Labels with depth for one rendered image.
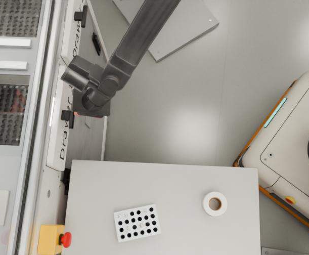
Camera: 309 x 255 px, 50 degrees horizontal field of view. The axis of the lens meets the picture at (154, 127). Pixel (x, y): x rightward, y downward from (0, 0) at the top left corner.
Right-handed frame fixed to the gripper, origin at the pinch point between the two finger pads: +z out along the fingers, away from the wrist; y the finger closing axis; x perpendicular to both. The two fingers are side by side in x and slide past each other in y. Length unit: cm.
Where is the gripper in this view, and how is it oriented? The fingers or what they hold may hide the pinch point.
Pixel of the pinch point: (83, 111)
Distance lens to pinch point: 97.2
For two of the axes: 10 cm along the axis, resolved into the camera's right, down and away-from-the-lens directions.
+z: -4.5, 2.4, 8.6
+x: 0.0, 9.6, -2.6
